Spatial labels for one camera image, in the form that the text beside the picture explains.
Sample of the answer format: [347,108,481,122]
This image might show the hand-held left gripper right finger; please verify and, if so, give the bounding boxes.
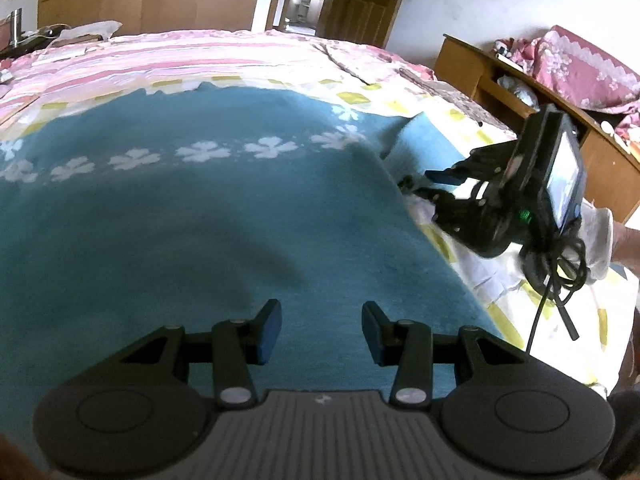
[361,301,526,408]

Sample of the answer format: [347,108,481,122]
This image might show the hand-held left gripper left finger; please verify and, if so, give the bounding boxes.
[119,299,283,409]

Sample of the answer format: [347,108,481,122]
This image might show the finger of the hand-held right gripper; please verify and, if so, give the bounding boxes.
[414,188,489,246]
[424,141,516,186]

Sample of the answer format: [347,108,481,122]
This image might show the teal fleece flower-print garment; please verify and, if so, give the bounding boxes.
[0,82,506,476]

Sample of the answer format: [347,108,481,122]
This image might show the person's right forearm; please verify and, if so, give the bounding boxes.
[611,222,640,267]

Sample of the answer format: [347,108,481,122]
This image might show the person's right hand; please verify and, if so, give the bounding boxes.
[575,207,615,283]

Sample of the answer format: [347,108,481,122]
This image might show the wooden bedside desk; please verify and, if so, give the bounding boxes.
[434,34,640,226]

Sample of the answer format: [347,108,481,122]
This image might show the grey patterned cloth strip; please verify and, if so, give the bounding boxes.
[399,66,518,138]

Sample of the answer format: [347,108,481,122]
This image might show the white crumpled bag in desk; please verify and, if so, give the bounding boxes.
[496,74,540,109]

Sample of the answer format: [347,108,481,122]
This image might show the pink floral pillow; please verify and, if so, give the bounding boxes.
[529,25,640,142]

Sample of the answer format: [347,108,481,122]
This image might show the pink floral bed cloth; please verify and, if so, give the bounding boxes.
[310,35,437,87]

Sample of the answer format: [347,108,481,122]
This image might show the brown wooden door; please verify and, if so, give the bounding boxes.
[324,0,417,49]

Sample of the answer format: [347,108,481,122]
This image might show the pink striped quilt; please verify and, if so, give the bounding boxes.
[0,29,351,126]

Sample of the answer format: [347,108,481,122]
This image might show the white plastic bag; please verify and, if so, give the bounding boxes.
[49,20,124,45]

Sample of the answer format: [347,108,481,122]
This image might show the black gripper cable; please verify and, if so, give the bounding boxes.
[519,227,589,356]

